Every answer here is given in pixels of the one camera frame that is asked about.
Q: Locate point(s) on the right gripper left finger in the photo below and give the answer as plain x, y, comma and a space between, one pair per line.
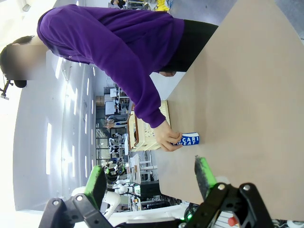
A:
95, 185

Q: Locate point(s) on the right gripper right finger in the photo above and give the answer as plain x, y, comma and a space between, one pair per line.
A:
206, 175

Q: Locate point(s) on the blue Pocari Sweat can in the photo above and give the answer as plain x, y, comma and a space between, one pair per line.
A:
191, 140

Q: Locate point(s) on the person's right forearm purple sleeve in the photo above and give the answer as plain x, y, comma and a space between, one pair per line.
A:
149, 111

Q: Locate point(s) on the cream shopping basket brown rim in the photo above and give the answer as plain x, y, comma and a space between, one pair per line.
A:
145, 135

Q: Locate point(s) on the person's right hand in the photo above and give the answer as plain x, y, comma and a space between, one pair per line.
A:
166, 137

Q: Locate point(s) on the person's left hand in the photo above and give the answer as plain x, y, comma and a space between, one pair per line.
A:
168, 73

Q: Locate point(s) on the red emergency stop button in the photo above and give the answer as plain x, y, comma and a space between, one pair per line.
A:
232, 221

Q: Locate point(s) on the black computer box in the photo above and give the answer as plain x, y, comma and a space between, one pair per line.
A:
149, 191

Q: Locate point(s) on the person in purple sweater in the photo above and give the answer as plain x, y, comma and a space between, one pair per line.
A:
107, 31

